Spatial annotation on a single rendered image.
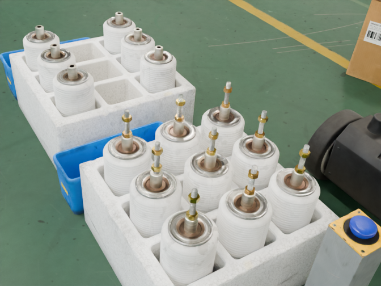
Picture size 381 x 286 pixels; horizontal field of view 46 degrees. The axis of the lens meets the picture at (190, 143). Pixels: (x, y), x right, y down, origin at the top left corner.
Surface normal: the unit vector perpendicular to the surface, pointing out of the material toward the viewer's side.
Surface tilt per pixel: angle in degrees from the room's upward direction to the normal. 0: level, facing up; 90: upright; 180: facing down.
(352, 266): 90
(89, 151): 88
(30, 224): 0
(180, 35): 0
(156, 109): 90
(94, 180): 0
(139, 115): 90
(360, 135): 45
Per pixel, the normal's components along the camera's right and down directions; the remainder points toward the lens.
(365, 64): -0.56, 0.47
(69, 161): 0.55, 0.52
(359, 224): 0.07, -0.78
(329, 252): -0.84, 0.28
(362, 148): -0.54, -0.33
